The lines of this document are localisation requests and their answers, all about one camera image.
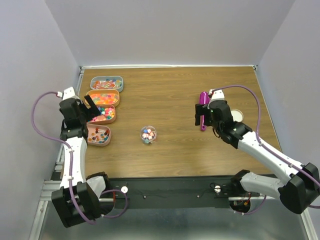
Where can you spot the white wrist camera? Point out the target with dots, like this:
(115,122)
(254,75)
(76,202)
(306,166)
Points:
(68,93)
(215,95)

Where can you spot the pink tray of lollipops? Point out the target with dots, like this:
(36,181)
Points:
(98,135)

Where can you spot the magenta plastic scoop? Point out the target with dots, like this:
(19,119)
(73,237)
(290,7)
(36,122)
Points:
(203,100)

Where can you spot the grey tray of candy sticks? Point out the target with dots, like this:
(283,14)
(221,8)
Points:
(107,83)

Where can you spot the white jar lid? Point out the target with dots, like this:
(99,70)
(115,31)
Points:
(237,115)

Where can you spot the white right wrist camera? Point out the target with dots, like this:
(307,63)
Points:
(215,95)

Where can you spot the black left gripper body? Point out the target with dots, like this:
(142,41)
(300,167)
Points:
(83,116)

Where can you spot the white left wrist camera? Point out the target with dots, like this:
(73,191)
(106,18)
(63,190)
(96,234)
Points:
(68,93)

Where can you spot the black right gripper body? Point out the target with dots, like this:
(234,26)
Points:
(204,109)

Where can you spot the orange tray of gummies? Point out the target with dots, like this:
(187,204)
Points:
(105,97)

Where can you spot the pink tray of candies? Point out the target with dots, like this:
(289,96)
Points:
(107,115)

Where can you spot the clear plastic jar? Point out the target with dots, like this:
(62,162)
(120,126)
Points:
(148,135)

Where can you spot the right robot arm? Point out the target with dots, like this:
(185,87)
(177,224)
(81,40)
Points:
(296,185)

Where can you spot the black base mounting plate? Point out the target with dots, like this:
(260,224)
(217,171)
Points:
(179,192)

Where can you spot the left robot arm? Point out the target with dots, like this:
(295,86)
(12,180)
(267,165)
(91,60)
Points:
(77,199)

